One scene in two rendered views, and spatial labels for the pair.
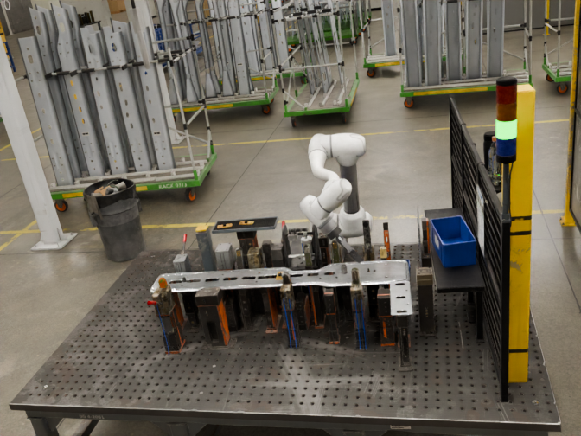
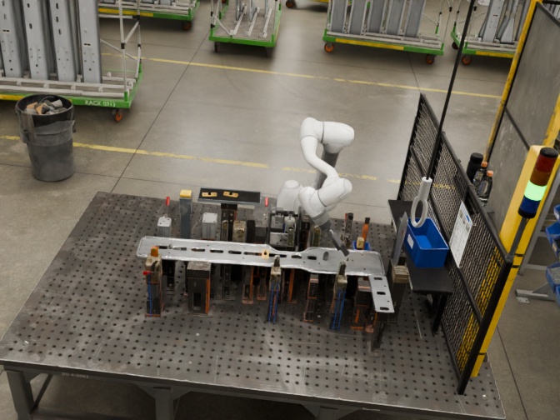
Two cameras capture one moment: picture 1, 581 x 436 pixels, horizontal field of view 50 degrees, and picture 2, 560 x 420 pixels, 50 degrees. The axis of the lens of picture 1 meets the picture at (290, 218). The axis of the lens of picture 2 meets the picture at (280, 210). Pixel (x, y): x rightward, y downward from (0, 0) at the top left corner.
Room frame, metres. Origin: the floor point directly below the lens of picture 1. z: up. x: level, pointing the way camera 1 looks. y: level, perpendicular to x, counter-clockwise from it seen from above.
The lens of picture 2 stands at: (0.26, 0.68, 3.03)
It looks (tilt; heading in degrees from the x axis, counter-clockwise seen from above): 33 degrees down; 346
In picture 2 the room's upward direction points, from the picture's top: 6 degrees clockwise
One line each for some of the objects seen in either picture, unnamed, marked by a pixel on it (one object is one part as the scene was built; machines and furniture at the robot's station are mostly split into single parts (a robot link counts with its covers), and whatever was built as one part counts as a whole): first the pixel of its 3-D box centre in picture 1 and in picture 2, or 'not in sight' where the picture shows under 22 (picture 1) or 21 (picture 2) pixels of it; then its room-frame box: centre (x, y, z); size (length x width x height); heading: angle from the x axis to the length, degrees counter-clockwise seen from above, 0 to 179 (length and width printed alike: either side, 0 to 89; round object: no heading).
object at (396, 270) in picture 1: (276, 277); (262, 255); (2.86, 0.12, 1.00); 1.38 x 0.22 x 0.02; 79
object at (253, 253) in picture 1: (258, 280); (237, 251); (3.04, 0.23, 0.89); 0.13 x 0.11 x 0.38; 169
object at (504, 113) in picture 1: (506, 110); (540, 175); (2.05, -0.79, 1.97); 0.07 x 0.07 x 0.06
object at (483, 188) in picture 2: (499, 163); (485, 188); (2.65, -0.99, 1.53); 0.06 x 0.06 x 0.20
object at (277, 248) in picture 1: (282, 275); (259, 248); (3.06, 0.09, 0.89); 0.13 x 0.11 x 0.38; 169
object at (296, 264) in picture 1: (303, 265); (282, 242); (3.04, -0.04, 0.94); 0.18 x 0.13 x 0.49; 79
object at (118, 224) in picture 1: (118, 220); (49, 139); (5.57, 1.66, 0.36); 0.54 x 0.50 x 0.73; 165
